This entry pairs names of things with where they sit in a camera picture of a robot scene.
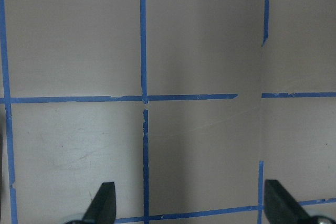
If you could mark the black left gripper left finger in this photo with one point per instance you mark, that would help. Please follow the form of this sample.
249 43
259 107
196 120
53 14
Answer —
103 207

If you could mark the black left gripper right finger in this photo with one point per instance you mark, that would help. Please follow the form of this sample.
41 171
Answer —
279 205

